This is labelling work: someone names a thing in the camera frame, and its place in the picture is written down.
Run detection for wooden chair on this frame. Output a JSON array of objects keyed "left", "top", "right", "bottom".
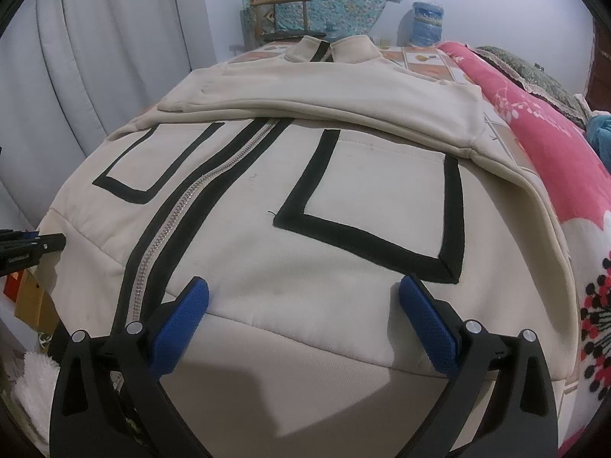
[{"left": 249, "top": 0, "right": 330, "bottom": 46}]

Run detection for white curtain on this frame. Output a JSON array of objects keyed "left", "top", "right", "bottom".
[{"left": 0, "top": 0, "right": 215, "bottom": 230}]

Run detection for brown paper bag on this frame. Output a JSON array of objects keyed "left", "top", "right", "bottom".
[{"left": 14, "top": 272, "right": 60, "bottom": 332}]

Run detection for pink floral blanket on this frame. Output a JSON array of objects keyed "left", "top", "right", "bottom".
[{"left": 436, "top": 40, "right": 611, "bottom": 444}]

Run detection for white fluffy cloth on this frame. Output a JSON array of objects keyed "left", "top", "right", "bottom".
[{"left": 12, "top": 350, "right": 60, "bottom": 444}]

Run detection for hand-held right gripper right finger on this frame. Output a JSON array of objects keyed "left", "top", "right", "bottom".
[{"left": 396, "top": 274, "right": 559, "bottom": 458}]

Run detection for brown wooden door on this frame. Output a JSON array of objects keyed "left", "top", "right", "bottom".
[{"left": 585, "top": 14, "right": 611, "bottom": 115}]

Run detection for green grey pillow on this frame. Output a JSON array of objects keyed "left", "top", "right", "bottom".
[{"left": 472, "top": 45, "right": 593, "bottom": 127}]

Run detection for orange checked bed sheet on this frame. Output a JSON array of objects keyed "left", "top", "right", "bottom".
[{"left": 224, "top": 42, "right": 540, "bottom": 187}]

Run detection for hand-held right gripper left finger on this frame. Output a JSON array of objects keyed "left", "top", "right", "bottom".
[{"left": 52, "top": 277, "right": 215, "bottom": 458}]

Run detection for blue water bottle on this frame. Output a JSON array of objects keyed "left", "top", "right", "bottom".
[{"left": 411, "top": 1, "right": 445, "bottom": 47}]

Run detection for beige zip jacket black trim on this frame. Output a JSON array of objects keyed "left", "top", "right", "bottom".
[{"left": 37, "top": 34, "right": 580, "bottom": 458}]

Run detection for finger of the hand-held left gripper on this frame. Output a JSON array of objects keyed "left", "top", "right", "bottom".
[{"left": 0, "top": 230, "right": 68, "bottom": 278}]

